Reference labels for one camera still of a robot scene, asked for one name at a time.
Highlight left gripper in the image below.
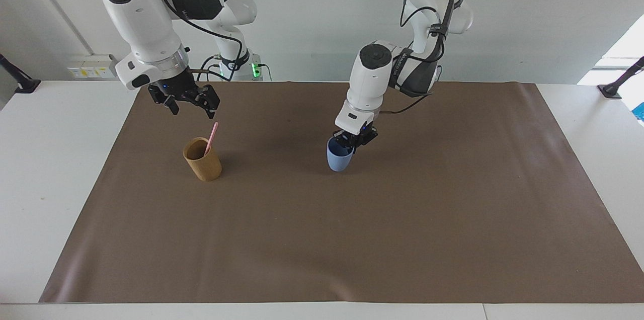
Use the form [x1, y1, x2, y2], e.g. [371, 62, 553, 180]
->
[332, 122, 379, 156]

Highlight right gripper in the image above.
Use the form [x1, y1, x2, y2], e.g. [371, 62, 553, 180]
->
[148, 69, 221, 120]

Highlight blue cup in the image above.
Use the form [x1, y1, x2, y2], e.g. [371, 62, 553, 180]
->
[327, 137, 356, 173]

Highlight pink chopstick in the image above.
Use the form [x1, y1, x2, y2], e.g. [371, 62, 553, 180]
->
[203, 122, 219, 156]

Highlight wooden cup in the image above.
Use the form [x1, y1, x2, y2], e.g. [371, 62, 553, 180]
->
[182, 137, 223, 183]

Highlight black stand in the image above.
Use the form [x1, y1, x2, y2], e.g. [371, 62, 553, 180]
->
[0, 53, 41, 94]
[597, 56, 644, 99]

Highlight black cable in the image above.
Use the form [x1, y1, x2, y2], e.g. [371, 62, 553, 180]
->
[399, 0, 449, 77]
[159, 0, 251, 83]
[378, 90, 435, 115]

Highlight white wall socket panel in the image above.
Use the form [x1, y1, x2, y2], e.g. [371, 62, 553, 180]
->
[66, 54, 119, 81]

